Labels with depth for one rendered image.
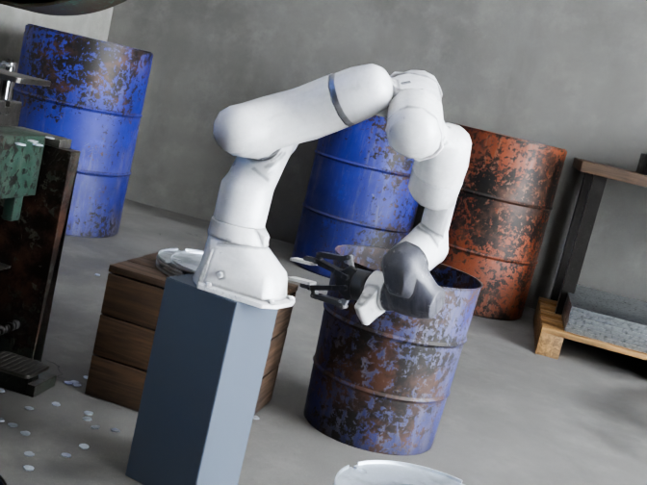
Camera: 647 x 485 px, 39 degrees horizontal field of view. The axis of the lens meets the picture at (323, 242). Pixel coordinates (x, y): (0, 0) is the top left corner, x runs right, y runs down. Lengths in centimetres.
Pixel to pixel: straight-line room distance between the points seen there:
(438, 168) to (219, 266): 49
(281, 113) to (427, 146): 29
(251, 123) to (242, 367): 51
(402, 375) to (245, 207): 77
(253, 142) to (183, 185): 367
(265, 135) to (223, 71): 358
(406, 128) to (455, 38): 342
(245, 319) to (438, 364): 74
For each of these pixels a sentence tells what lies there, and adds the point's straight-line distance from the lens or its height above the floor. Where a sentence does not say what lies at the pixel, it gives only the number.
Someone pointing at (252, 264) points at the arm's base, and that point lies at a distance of 187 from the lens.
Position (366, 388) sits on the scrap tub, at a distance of 245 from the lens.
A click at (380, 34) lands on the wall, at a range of 519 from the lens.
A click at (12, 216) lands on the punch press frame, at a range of 224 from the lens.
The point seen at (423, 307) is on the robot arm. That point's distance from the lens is 206.
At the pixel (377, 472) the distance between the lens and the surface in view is 158.
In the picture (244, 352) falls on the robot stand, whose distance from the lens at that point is 194.
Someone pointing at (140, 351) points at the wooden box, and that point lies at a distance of 239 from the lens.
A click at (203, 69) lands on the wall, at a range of 543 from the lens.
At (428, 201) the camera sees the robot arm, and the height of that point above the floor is 73.
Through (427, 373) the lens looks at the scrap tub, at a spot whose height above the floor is 24.
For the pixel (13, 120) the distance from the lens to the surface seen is 233.
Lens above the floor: 90
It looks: 9 degrees down
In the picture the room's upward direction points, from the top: 13 degrees clockwise
